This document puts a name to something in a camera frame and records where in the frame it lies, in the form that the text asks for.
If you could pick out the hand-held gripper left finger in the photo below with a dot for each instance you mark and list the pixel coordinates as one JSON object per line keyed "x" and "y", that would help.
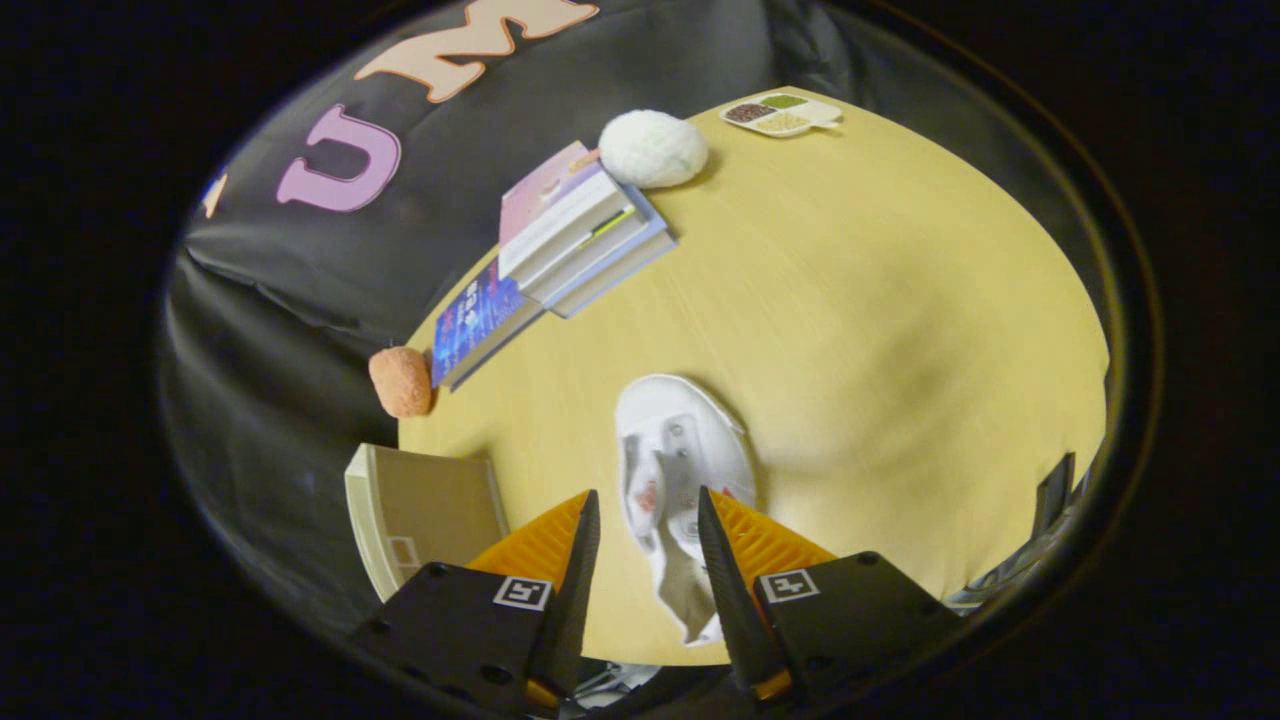
{"x": 575, "y": 600}

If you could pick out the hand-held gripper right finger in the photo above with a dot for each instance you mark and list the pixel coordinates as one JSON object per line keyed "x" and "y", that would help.
{"x": 735, "y": 610}

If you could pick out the beige fabric storage box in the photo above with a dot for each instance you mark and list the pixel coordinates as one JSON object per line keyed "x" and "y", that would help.
{"x": 430, "y": 500}

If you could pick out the white striped canvas shoe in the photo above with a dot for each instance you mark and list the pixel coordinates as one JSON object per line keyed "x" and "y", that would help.
{"x": 680, "y": 420}

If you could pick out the orange fuzzy ball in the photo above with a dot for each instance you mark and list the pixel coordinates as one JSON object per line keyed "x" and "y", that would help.
{"x": 400, "y": 382}

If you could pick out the blue cover book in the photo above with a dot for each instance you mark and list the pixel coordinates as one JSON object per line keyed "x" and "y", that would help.
{"x": 475, "y": 315}

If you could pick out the grey blue book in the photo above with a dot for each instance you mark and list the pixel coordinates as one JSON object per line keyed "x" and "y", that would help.
{"x": 628, "y": 268}

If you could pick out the white thick book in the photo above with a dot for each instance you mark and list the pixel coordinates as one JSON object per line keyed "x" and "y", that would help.
{"x": 605, "y": 245}

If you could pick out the pink cover book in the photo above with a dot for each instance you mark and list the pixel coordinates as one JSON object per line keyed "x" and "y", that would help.
{"x": 540, "y": 190}

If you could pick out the black backdrop cloth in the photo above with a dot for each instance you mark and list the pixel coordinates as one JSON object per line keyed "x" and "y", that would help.
{"x": 260, "y": 330}

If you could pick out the white fluffy ball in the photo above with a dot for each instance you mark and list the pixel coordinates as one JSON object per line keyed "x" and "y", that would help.
{"x": 650, "y": 148}

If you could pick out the white divided grain dish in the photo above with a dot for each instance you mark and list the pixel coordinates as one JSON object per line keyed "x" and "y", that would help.
{"x": 780, "y": 113}

